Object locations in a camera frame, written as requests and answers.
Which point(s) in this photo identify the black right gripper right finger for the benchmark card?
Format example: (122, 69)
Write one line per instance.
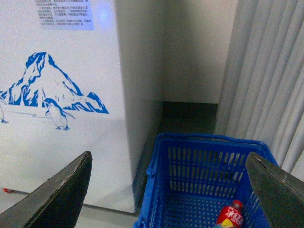
(281, 195)

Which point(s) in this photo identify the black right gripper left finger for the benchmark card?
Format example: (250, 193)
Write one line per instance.
(57, 202)

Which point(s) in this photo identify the red iced tea bottle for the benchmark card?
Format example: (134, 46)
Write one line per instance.
(231, 216)

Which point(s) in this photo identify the blue plastic shopping basket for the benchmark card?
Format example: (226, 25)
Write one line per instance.
(191, 177)

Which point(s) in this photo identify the white pleated curtain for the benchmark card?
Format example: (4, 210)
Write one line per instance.
(262, 96)

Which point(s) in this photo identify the white blue chest freezer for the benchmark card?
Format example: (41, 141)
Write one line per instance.
(63, 92)

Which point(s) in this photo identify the white notice sticker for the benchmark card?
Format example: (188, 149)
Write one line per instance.
(65, 14)

